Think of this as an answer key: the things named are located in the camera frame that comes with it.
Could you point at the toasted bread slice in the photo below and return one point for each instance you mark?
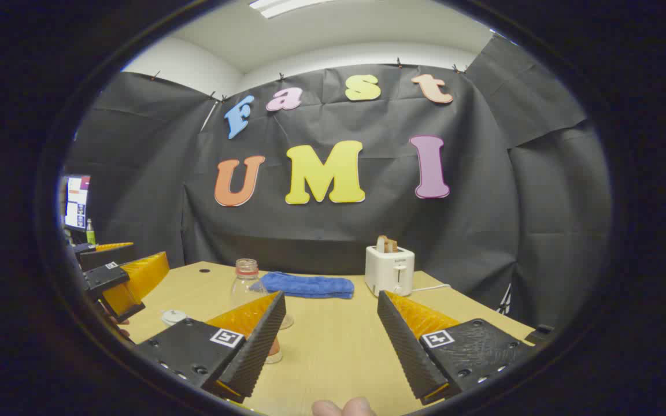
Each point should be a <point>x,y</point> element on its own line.
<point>387,244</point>

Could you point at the black backdrop cloth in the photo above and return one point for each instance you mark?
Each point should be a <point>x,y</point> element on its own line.
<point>367,231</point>

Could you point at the white toaster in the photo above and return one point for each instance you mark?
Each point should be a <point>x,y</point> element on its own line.
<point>389,271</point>

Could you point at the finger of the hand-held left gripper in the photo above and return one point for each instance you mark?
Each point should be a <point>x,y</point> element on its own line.
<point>102,258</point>
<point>107,279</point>

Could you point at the small green bottle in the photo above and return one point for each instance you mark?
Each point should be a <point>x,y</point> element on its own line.
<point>90,232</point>

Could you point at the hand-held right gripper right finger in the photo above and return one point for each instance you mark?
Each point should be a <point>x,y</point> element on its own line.
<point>405,346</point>

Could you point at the clear plastic water bottle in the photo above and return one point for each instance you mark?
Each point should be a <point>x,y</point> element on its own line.
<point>245,286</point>

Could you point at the round clear coaster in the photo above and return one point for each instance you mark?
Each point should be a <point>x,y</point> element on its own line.
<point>287,322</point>

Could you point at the blue towel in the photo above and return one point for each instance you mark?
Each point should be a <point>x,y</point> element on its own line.
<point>310,285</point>

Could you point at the ceiling light panel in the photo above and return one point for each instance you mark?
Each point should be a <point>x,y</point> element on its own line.
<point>281,6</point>

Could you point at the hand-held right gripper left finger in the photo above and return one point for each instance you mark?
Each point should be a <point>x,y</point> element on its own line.
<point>252,352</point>

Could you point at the computer monitor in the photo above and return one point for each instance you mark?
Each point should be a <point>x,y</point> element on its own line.
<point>76,202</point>

